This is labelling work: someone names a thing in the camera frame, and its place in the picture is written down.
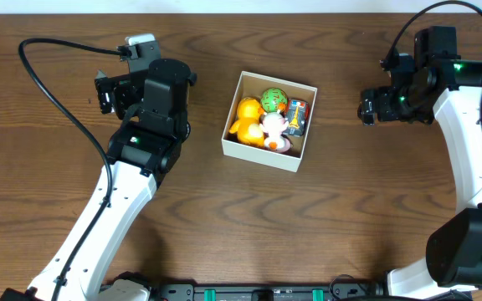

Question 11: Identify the pink and white duck toy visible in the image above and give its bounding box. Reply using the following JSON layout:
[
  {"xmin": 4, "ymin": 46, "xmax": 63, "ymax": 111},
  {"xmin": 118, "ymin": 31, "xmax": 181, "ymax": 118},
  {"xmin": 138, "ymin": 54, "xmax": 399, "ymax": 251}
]
[{"xmin": 259, "ymin": 112, "xmax": 291, "ymax": 153}]

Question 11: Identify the white cardboard box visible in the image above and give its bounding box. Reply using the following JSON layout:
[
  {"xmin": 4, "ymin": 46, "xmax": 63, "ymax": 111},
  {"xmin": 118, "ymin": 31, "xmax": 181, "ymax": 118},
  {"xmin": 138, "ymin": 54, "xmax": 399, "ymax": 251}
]
[{"xmin": 221, "ymin": 71, "xmax": 318, "ymax": 172}]

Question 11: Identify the green numbered ball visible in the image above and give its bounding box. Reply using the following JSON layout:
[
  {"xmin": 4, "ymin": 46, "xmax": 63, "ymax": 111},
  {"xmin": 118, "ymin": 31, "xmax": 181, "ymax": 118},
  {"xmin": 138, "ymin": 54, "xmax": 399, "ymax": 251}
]
[{"xmin": 260, "ymin": 88, "xmax": 288, "ymax": 113}]

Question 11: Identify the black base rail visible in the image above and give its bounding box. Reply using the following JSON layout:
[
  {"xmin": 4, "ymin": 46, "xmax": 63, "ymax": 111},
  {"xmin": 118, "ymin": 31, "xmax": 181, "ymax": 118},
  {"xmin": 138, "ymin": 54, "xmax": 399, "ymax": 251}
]
[{"xmin": 150, "ymin": 275, "xmax": 390, "ymax": 301}]

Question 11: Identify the orange plastic duck toy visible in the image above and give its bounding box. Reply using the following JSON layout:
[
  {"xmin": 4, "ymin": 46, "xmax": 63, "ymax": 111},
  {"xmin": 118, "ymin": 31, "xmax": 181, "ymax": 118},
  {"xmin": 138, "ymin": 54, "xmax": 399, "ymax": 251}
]
[{"xmin": 228, "ymin": 97, "xmax": 264, "ymax": 148}]

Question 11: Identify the red toy fire truck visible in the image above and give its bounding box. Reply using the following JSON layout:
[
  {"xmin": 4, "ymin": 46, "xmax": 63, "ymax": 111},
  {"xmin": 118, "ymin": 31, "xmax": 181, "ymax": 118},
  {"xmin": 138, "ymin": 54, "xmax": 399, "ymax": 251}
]
[{"xmin": 284, "ymin": 99, "xmax": 310, "ymax": 137}]

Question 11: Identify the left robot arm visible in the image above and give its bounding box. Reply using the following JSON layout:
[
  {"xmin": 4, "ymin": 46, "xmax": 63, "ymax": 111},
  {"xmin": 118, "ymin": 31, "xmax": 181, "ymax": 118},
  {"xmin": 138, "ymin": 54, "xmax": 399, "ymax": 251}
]
[{"xmin": 1, "ymin": 59, "xmax": 197, "ymax": 300}]

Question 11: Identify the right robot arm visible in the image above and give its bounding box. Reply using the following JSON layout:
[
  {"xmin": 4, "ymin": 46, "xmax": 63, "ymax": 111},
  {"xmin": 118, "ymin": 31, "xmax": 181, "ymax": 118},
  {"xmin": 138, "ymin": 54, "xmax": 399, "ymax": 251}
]
[{"xmin": 358, "ymin": 52, "xmax": 482, "ymax": 299}]

